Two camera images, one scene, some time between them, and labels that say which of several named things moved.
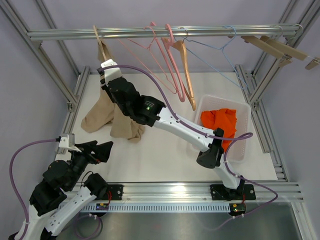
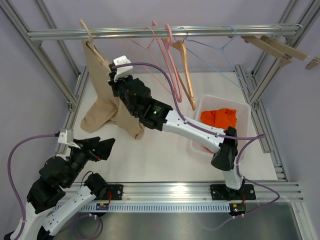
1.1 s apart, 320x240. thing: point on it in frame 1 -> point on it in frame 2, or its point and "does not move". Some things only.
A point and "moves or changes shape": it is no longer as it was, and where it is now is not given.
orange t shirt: [225, 119] does not move
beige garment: [104, 111] moves or changes shape
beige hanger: [99, 43] -> [97, 54]
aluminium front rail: [287, 191] does not move
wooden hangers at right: [285, 53] does not move
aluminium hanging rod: [244, 30] does not move
